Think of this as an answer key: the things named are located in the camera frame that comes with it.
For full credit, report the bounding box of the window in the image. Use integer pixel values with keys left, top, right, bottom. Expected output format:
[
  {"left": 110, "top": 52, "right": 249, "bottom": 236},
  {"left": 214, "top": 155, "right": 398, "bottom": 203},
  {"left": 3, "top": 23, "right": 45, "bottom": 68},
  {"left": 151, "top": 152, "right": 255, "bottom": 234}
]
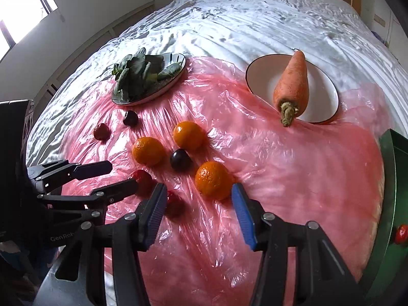
[{"left": 0, "top": 0, "right": 58, "bottom": 58}]

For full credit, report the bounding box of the dark purple plum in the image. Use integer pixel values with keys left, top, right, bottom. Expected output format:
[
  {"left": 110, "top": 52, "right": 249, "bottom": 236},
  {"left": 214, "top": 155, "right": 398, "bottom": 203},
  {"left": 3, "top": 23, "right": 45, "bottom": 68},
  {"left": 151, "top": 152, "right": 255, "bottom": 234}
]
[
  {"left": 123, "top": 110, "right": 139, "bottom": 127},
  {"left": 170, "top": 148, "right": 193, "bottom": 173}
]

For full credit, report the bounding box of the orange mandarin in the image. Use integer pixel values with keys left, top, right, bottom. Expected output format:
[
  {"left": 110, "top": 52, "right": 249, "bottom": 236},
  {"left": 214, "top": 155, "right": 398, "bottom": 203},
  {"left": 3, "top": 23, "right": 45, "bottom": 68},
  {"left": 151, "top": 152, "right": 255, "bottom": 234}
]
[
  {"left": 195, "top": 161, "right": 234, "bottom": 198},
  {"left": 132, "top": 137, "right": 167, "bottom": 167},
  {"left": 173, "top": 121, "right": 206, "bottom": 151}
]

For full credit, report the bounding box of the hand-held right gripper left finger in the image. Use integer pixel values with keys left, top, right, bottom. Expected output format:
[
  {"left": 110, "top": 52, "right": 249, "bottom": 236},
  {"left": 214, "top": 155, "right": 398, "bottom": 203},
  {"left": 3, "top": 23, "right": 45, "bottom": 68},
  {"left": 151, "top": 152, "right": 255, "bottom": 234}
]
[{"left": 32, "top": 183, "right": 168, "bottom": 306}]

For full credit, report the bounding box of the patterned ceramic plate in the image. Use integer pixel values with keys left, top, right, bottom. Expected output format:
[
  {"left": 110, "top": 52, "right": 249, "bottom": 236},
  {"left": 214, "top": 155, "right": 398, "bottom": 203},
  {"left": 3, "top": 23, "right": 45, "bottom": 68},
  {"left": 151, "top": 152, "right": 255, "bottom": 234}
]
[{"left": 111, "top": 53, "right": 187, "bottom": 106}]

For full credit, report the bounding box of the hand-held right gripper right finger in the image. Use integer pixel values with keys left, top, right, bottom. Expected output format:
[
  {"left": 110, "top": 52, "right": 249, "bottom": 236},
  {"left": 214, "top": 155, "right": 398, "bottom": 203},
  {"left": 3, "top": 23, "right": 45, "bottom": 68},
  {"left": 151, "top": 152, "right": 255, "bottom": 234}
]
[{"left": 231, "top": 183, "right": 373, "bottom": 306}]

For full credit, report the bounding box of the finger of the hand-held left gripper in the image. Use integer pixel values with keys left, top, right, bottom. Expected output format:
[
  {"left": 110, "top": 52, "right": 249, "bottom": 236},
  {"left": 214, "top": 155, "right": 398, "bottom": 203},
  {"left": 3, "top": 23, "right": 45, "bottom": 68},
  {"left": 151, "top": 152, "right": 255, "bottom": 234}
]
[
  {"left": 37, "top": 178, "right": 140, "bottom": 227},
  {"left": 27, "top": 160, "right": 113, "bottom": 195}
]

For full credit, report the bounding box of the green bok choy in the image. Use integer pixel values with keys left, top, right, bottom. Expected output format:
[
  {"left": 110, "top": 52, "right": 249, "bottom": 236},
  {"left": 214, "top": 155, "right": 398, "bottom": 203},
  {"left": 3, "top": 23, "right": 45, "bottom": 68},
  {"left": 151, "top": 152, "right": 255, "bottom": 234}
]
[{"left": 112, "top": 47, "right": 184, "bottom": 101}]

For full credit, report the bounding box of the white bed sheet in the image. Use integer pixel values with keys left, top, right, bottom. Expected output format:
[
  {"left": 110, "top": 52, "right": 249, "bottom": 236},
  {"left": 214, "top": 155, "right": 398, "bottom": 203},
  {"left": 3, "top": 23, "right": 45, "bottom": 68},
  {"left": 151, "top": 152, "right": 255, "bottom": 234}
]
[{"left": 25, "top": 0, "right": 408, "bottom": 198}]

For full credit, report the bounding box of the green metal tray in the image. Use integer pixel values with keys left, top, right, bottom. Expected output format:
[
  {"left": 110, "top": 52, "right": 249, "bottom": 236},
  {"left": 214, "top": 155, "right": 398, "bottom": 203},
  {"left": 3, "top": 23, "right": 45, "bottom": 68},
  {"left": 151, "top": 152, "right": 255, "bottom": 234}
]
[{"left": 359, "top": 128, "right": 408, "bottom": 300}]

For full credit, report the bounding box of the orange carrot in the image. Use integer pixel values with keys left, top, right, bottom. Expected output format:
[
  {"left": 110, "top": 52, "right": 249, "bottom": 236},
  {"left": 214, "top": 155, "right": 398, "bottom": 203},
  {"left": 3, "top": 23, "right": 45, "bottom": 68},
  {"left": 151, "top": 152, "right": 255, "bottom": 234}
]
[{"left": 273, "top": 50, "right": 310, "bottom": 127}]

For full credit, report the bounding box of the red apple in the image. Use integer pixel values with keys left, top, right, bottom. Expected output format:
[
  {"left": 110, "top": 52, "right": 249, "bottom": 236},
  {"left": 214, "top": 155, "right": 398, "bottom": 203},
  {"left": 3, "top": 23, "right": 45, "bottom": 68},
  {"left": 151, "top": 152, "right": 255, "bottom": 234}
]
[{"left": 93, "top": 123, "right": 110, "bottom": 141}]

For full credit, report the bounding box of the pink plastic sheet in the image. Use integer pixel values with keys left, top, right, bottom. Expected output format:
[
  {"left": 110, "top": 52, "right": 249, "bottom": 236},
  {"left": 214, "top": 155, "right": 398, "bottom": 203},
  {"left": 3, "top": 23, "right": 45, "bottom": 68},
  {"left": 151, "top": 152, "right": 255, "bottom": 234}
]
[{"left": 59, "top": 56, "right": 388, "bottom": 306}]

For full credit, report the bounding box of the white plate with dark rim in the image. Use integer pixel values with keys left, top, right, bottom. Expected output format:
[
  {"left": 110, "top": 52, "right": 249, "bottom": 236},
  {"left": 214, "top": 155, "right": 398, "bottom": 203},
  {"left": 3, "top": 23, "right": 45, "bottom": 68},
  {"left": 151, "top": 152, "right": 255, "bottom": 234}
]
[{"left": 245, "top": 54, "right": 340, "bottom": 124}]

